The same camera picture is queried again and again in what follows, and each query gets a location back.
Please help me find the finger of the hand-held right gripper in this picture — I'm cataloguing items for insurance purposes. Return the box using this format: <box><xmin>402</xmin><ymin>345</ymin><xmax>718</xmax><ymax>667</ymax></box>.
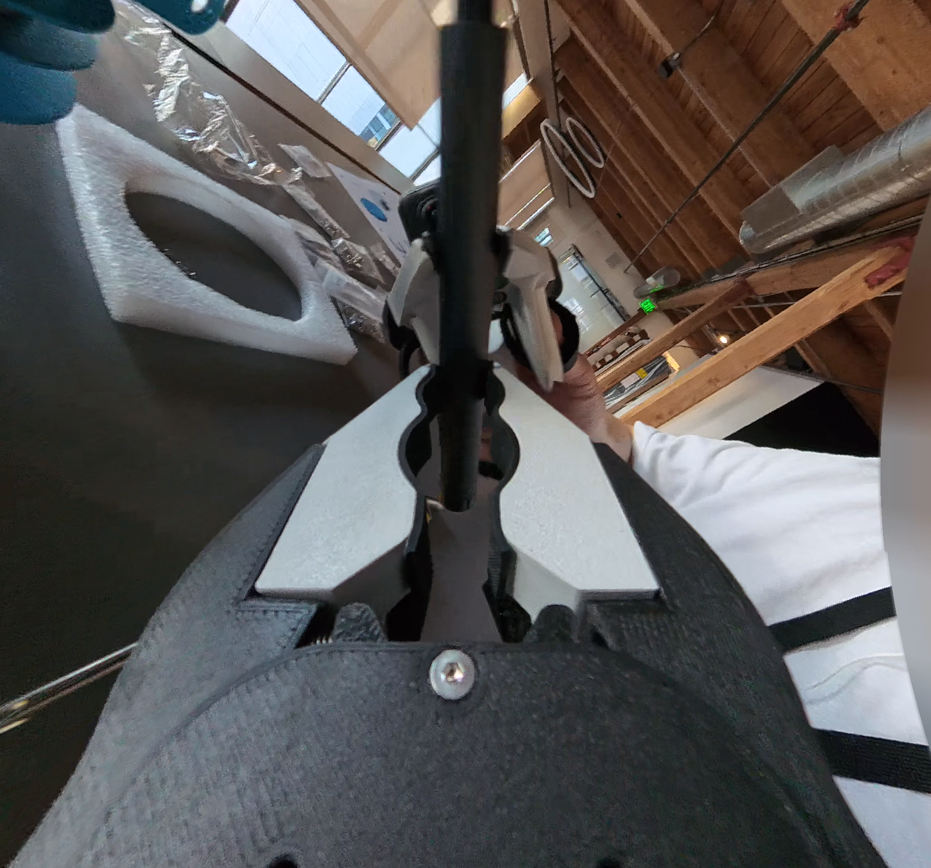
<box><xmin>498</xmin><ymin>227</ymin><xmax>567</xmax><ymax>388</ymax></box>
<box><xmin>385</xmin><ymin>237</ymin><xmax>443</xmax><ymax>363</ymax></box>

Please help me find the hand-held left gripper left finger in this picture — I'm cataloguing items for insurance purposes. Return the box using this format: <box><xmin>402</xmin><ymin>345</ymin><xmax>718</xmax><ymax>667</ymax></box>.
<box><xmin>255</xmin><ymin>365</ymin><xmax>441</xmax><ymax>601</ymax></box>

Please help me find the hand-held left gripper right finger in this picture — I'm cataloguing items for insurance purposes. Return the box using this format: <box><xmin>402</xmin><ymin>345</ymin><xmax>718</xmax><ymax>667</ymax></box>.
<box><xmin>491</xmin><ymin>368</ymin><xmax>663</xmax><ymax>618</ymax></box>

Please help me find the black electric screwdriver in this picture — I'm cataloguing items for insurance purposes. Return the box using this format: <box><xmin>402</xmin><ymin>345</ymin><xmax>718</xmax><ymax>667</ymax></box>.
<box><xmin>436</xmin><ymin>0</ymin><xmax>510</xmax><ymax>513</ymax></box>

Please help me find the blue robot arm base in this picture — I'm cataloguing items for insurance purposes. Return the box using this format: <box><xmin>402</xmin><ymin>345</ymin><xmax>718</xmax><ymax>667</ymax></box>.
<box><xmin>0</xmin><ymin>0</ymin><xmax>226</xmax><ymax>127</ymax></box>

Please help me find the person's right forearm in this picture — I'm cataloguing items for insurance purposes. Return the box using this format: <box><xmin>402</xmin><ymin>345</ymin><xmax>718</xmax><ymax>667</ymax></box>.
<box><xmin>589</xmin><ymin>403</ymin><xmax>635</xmax><ymax>463</ymax></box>

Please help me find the person's right hand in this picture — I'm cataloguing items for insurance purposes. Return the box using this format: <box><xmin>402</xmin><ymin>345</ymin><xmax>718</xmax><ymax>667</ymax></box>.
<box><xmin>546</xmin><ymin>312</ymin><xmax>605</xmax><ymax>440</ymax></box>

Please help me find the white instruction sheet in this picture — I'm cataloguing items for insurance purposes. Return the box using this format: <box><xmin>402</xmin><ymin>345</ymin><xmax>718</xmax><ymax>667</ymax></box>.
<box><xmin>326</xmin><ymin>161</ymin><xmax>419</xmax><ymax>262</ymax></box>

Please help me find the cluster of screw bags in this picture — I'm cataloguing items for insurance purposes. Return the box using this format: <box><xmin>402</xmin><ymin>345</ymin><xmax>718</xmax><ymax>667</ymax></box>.
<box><xmin>291</xmin><ymin>217</ymin><xmax>408</xmax><ymax>346</ymax></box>

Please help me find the beige roller blind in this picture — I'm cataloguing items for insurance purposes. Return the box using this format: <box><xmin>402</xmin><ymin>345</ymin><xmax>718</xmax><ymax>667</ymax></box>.
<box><xmin>284</xmin><ymin>0</ymin><xmax>525</xmax><ymax>127</ymax></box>

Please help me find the person's white shirt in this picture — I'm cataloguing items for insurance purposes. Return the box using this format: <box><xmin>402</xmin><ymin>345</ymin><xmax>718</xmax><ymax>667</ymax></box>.
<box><xmin>629</xmin><ymin>421</ymin><xmax>931</xmax><ymax>868</ymax></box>

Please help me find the window with roller blinds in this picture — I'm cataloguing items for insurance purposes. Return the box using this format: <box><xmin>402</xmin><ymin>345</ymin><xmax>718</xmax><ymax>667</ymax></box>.
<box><xmin>182</xmin><ymin>0</ymin><xmax>452</xmax><ymax>178</ymax></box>

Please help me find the crumpled clear plastic wrap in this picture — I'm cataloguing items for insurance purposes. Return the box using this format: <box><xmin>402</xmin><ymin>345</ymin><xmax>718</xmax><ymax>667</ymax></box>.
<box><xmin>102</xmin><ymin>0</ymin><xmax>306</xmax><ymax>189</ymax></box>

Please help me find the wooden beam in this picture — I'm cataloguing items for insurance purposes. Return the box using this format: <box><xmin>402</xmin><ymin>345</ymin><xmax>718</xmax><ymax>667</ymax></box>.
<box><xmin>593</xmin><ymin>239</ymin><xmax>914</xmax><ymax>429</ymax></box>

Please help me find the large ring ceiling light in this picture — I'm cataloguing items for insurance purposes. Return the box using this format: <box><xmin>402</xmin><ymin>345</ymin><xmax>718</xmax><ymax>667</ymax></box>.
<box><xmin>540</xmin><ymin>119</ymin><xmax>597</xmax><ymax>199</ymax></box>

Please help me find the small ring ceiling light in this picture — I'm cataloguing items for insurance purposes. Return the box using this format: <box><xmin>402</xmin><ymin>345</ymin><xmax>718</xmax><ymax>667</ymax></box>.
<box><xmin>563</xmin><ymin>115</ymin><xmax>608</xmax><ymax>170</ymax></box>

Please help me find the black strap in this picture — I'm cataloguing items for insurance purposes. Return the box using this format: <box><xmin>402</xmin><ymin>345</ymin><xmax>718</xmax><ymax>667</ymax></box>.
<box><xmin>815</xmin><ymin>726</ymin><xmax>931</xmax><ymax>796</ymax></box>
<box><xmin>771</xmin><ymin>586</ymin><xmax>897</xmax><ymax>652</ymax></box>

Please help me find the white foam packing frame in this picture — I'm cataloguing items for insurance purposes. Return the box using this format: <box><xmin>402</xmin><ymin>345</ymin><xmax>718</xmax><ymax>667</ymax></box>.
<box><xmin>57</xmin><ymin>106</ymin><xmax>359</xmax><ymax>366</ymax></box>

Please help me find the yellow handled screwdriver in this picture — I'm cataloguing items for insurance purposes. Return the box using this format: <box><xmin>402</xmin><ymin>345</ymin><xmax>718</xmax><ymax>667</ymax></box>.
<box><xmin>0</xmin><ymin>641</ymin><xmax>139</xmax><ymax>727</ymax></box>

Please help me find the silver ventilation duct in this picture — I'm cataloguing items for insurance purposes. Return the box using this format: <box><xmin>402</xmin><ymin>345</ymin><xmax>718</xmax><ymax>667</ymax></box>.
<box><xmin>738</xmin><ymin>108</ymin><xmax>931</xmax><ymax>254</ymax></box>

